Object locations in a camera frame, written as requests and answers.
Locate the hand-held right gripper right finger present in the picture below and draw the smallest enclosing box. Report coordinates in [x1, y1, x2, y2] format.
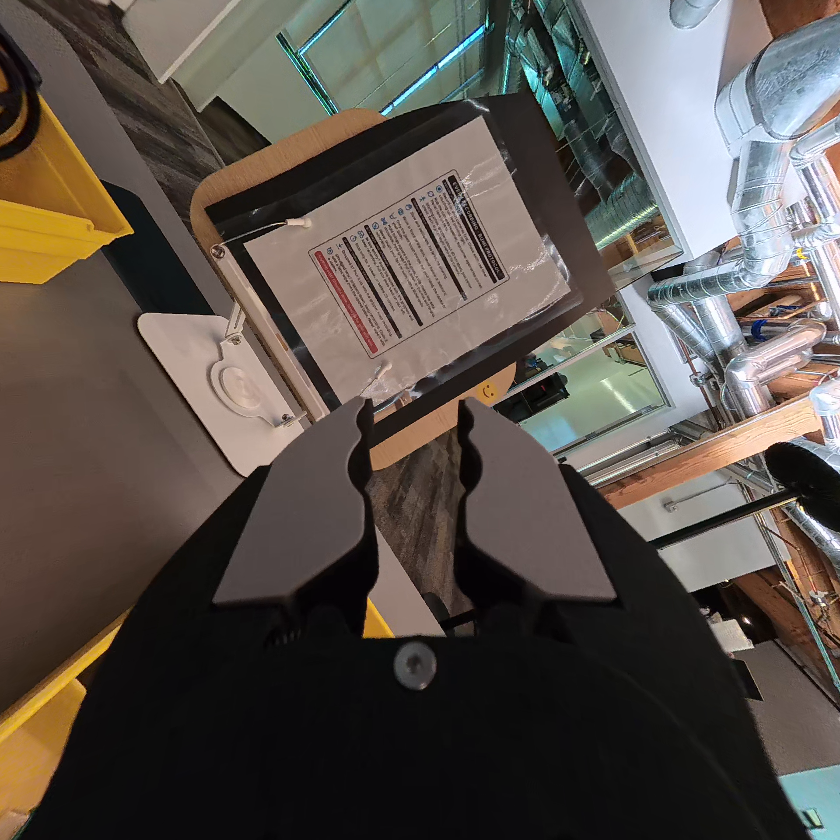
[454, 397, 619, 611]

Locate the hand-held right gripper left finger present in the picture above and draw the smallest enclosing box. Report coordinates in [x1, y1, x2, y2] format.
[211, 397, 380, 614]

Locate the yellow plastic bin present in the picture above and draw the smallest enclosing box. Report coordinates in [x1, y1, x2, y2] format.
[0, 88, 135, 284]
[0, 594, 396, 834]

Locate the white stand base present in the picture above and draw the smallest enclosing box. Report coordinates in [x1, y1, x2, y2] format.
[136, 298, 309, 479]

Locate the silver pipe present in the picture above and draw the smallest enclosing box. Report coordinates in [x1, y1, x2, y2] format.
[646, 262, 829, 421]

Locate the black round object on pole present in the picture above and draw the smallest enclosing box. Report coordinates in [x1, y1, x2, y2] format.
[650, 441, 840, 552]

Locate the document sheet in plastic sleeve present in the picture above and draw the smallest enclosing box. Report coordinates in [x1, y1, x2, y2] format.
[226, 105, 585, 411]

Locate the black board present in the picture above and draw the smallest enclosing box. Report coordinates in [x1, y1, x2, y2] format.
[203, 92, 618, 444]

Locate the large silver ventilation duct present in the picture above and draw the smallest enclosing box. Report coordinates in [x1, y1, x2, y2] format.
[715, 13, 840, 277]

